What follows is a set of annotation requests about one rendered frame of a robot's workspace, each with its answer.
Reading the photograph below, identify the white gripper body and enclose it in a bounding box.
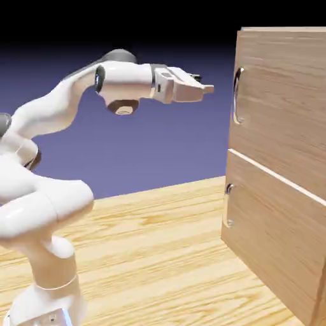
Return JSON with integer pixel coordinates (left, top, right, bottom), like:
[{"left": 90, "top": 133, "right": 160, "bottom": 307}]
[{"left": 167, "top": 66, "right": 205, "bottom": 103}]

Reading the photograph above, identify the light wood cabinet door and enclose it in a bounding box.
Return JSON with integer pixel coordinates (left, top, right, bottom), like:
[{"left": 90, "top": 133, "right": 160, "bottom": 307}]
[
  {"left": 228, "top": 30, "right": 326, "bottom": 198},
  {"left": 220, "top": 150, "right": 326, "bottom": 326}
]

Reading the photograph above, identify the light wood cabinet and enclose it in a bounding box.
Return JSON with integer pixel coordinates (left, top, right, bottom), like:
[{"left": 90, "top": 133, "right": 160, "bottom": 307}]
[{"left": 220, "top": 26, "right": 326, "bottom": 326}]

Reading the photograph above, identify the curved silver door handle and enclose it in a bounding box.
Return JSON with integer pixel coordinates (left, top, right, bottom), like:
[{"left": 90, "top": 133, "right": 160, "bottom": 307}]
[
  {"left": 222, "top": 183, "right": 236, "bottom": 229},
  {"left": 232, "top": 66, "right": 246, "bottom": 125}
]

